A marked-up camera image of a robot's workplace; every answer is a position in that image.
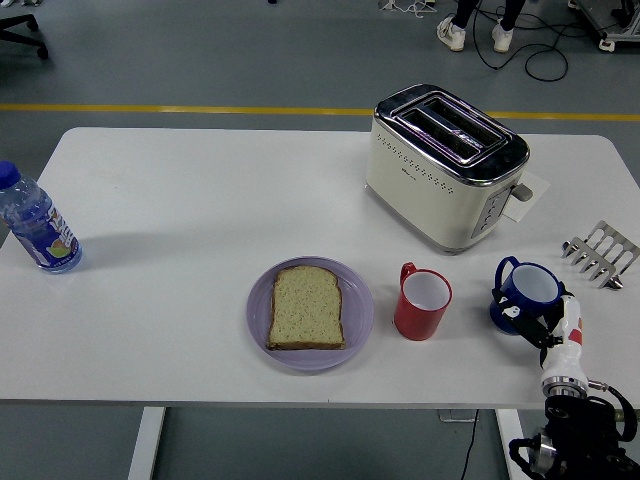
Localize red enamel cup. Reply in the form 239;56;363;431
393;261;453;343

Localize blue enamel cup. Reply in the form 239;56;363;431
488;255;565;336

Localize metal toast rack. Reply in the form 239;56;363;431
560;220;640;291

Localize black cable under table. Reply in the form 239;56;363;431
458;409;481;480

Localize cream and chrome toaster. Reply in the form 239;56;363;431
363;83;535;256

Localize person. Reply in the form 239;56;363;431
436;0;526;54

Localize metal equipment frame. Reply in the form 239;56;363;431
568;0;640;52

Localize white paper card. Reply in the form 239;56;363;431
502;169;551;223

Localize white floor cables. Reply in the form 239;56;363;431
377;0;437;20

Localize black office chair base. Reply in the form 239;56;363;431
0;13;50;61

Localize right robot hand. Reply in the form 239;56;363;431
488;282;587;386

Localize purple plate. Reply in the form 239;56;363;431
245;255;375;372

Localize black floor cable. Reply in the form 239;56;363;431
469;0;601;82

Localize white table leg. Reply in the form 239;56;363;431
127;406;167;480
494;408;535;480

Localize slice of bread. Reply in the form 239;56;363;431
265;265;347;351

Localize grey box under table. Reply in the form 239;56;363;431
437;409;479;424

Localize water bottle with blue cap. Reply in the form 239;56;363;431
0;159;84;275

